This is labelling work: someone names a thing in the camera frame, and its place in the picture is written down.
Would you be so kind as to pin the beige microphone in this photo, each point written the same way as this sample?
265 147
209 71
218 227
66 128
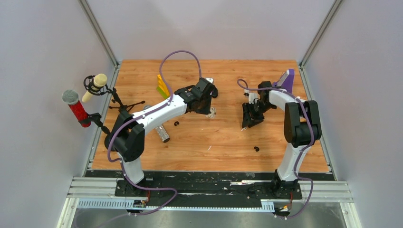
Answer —
94 86

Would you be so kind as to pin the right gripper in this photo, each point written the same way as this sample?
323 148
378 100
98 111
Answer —
249 118

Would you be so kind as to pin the black mounting rail base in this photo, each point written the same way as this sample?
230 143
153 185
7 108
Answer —
201 189

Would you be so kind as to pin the white earbud charging case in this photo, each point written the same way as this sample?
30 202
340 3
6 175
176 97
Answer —
211 113

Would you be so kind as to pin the yellow green toy block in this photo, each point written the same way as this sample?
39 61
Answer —
162 88

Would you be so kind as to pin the silver glitter microphone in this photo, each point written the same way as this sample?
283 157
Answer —
164 136

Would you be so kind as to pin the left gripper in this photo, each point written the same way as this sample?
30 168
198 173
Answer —
207 110

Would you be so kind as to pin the red microphone grey head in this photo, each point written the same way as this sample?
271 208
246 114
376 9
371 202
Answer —
71 98

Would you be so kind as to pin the black earbud charging case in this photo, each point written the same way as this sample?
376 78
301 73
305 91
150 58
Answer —
215 93

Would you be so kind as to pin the purple stand with phone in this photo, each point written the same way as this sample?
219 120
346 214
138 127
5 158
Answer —
286 80

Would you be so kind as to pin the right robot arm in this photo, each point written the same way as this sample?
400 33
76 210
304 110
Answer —
302 127

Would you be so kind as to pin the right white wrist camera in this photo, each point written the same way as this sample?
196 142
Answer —
252 97

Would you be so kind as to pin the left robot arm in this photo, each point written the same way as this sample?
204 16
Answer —
128 135

